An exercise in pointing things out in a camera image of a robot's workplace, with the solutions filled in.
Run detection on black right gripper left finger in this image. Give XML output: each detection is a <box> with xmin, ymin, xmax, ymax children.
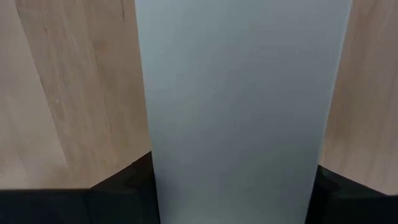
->
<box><xmin>0</xmin><ymin>151</ymin><xmax>161</xmax><ymax>224</ymax></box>

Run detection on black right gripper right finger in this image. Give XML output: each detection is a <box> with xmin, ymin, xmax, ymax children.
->
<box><xmin>306</xmin><ymin>164</ymin><xmax>398</xmax><ymax>224</ymax></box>

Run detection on white duct cover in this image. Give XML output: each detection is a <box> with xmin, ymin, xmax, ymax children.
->
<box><xmin>134</xmin><ymin>0</ymin><xmax>353</xmax><ymax>224</ymax></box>

